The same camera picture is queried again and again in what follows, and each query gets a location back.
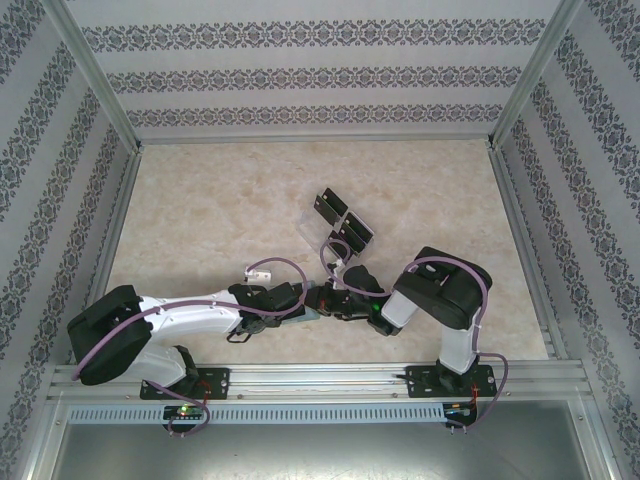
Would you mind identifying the green leather card holder wallet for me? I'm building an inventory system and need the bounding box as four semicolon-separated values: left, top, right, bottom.
289;280;322;325

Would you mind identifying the clear acrylic card display stand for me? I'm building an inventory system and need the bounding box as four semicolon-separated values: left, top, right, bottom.
298;187;376;259

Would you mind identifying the black VIP credit card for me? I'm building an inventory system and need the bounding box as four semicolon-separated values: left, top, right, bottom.
327;229;364;257
344;211;375;236
321;187;351;214
338;222;371;247
312;193;346;225

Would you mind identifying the small circuit board green light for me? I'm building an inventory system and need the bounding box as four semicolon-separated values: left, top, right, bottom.
163;405;207;420

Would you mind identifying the grey metal sheet panel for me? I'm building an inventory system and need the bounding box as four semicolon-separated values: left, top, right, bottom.
29;422;619;480

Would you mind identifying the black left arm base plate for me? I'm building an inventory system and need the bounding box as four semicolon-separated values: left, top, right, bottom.
139;367;232;401

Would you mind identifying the aluminium mounting rail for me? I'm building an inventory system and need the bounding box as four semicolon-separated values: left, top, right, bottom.
47;362;594;401

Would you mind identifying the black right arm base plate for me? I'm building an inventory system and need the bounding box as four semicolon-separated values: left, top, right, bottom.
407;364;497;400

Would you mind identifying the white slotted cable duct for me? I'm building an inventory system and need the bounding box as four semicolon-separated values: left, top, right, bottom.
67;403;446;424

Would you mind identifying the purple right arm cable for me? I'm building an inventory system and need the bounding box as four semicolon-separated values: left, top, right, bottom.
319;238;514;436

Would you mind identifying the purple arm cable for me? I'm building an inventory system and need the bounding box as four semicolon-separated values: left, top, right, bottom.
73;256;307;437
319;238;514;436

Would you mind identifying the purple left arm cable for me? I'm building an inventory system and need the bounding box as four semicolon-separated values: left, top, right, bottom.
73;256;307;437

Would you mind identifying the aluminium table side rail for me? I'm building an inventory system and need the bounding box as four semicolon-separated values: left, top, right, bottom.
69;147;144;366
487;144;569;360

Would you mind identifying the aluminium frame post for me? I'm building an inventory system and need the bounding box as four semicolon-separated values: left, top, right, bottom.
49;0;145;151
485;0;585;150

